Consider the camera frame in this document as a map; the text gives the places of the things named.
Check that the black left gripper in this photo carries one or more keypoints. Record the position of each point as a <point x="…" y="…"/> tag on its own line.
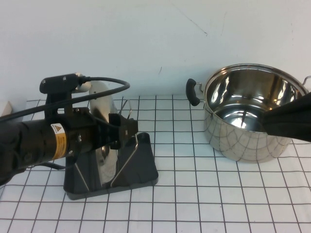
<point x="85" y="131"/>

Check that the steel pot lid black knob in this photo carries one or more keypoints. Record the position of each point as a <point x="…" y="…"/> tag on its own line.
<point x="102" y="106"/>

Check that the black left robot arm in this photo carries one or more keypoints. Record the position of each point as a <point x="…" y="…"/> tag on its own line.
<point x="36" y="140"/>

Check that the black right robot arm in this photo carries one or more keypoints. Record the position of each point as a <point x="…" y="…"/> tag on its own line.
<point x="291" y="121"/>

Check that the stainless steel cooking pot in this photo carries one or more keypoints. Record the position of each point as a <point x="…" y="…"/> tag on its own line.
<point x="243" y="145"/>

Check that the white black-checked tablecloth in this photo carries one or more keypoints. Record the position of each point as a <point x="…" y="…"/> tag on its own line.
<point x="194" y="194"/>

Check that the beige box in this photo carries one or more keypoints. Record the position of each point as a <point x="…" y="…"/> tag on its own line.
<point x="5" y="108"/>

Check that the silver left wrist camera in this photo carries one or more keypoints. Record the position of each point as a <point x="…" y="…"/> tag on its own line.
<point x="58" y="81"/>

